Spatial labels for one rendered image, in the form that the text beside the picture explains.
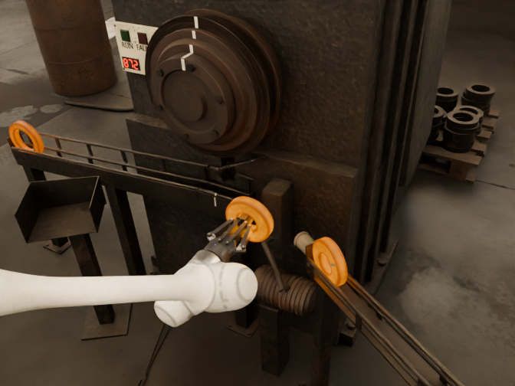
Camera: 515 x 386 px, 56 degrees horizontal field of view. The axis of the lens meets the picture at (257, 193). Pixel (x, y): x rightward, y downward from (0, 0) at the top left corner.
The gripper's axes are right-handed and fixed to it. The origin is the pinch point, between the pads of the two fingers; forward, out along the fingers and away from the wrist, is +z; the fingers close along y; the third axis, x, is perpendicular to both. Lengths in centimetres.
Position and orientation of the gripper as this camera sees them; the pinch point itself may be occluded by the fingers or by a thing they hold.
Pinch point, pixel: (248, 215)
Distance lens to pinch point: 144.7
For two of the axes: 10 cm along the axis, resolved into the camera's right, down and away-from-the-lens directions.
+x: -0.6, -7.7, -6.3
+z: 4.9, -5.7, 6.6
